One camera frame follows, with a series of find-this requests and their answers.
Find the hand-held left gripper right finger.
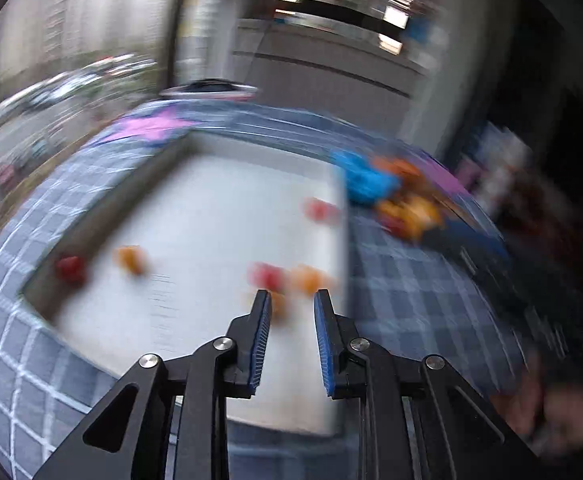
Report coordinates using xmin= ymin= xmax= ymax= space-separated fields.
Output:
xmin=314 ymin=289 xmax=547 ymax=480

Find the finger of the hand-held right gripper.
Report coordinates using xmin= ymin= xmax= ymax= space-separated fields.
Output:
xmin=441 ymin=210 xmax=515 ymax=266

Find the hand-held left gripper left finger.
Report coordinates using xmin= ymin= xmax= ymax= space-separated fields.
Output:
xmin=34 ymin=289 xmax=273 ymax=480

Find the red cherry tomato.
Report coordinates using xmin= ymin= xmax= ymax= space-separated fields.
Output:
xmin=54 ymin=255 xmax=88 ymax=286
xmin=304 ymin=197 xmax=342 ymax=222
xmin=247 ymin=261 xmax=287 ymax=293

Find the yellow cherry tomato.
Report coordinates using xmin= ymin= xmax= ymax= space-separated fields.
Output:
xmin=114 ymin=245 xmax=149 ymax=276
xmin=288 ymin=265 xmax=335 ymax=296

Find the pile of mixed cherry tomatoes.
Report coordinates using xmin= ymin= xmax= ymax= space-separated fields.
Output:
xmin=374 ymin=192 xmax=447 ymax=243

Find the white rectangular tray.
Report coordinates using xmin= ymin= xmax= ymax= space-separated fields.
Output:
xmin=18 ymin=130 xmax=352 ymax=436

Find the person's right hand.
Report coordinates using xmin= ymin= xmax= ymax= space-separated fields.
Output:
xmin=491 ymin=355 xmax=583 ymax=456

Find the blue checked blanket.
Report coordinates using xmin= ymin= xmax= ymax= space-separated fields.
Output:
xmin=0 ymin=100 xmax=537 ymax=480

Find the blue plastic bag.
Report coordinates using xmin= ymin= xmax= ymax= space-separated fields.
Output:
xmin=331 ymin=150 xmax=402 ymax=206

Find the white cabinet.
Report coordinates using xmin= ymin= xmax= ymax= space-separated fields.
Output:
xmin=231 ymin=17 xmax=422 ymax=126

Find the white plastic basin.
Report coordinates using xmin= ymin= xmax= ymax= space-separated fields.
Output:
xmin=160 ymin=79 xmax=262 ymax=102

